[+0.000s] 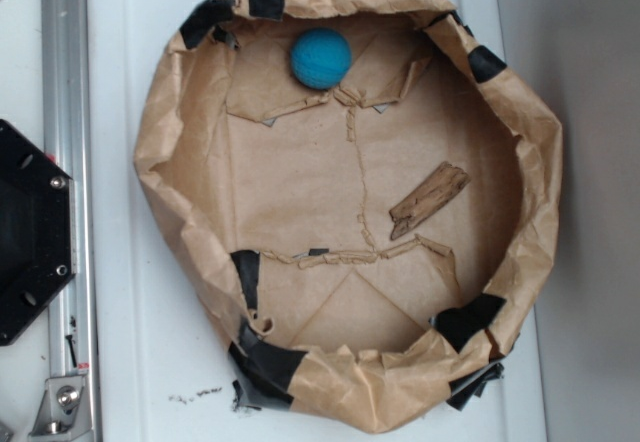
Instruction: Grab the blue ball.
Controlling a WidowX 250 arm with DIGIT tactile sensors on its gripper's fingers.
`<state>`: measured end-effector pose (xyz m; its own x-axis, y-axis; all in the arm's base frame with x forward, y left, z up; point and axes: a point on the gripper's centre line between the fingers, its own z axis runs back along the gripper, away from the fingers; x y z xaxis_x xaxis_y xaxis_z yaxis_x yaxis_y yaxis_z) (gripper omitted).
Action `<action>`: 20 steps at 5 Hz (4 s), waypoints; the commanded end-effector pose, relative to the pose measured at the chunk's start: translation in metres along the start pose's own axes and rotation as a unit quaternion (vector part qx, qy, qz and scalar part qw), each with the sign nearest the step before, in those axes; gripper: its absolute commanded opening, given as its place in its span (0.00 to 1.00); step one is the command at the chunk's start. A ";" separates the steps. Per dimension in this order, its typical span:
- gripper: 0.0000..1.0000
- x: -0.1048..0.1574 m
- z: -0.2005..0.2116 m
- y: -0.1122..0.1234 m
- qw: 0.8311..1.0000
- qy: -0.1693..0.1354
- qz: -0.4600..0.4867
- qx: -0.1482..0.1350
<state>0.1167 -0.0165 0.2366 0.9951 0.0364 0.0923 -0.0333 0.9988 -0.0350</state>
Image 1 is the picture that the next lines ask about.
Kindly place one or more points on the blue ball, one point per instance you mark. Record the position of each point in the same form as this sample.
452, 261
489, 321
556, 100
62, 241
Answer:
320, 58

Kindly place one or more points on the brown paper bag bin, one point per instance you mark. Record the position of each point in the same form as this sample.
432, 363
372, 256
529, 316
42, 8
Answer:
274, 197

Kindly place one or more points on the brown wood piece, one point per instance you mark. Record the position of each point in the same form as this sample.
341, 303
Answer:
436, 191

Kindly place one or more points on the white tray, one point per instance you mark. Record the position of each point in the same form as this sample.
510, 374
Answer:
164, 374

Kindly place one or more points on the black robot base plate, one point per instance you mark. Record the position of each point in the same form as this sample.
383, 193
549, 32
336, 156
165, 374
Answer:
36, 235

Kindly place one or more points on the metal corner bracket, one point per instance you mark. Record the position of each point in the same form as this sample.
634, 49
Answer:
64, 413

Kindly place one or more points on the aluminium extrusion rail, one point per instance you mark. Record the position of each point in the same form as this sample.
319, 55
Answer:
73, 341

